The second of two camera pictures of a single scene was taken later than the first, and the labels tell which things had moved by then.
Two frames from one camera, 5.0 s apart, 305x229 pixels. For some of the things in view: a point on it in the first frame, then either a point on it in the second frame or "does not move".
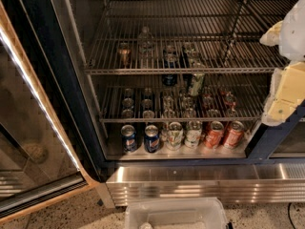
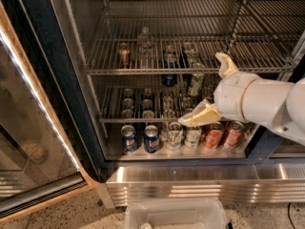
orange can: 124,56 does not move
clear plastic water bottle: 146,52 does not move
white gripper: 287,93 to 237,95
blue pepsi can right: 152,138 does not move
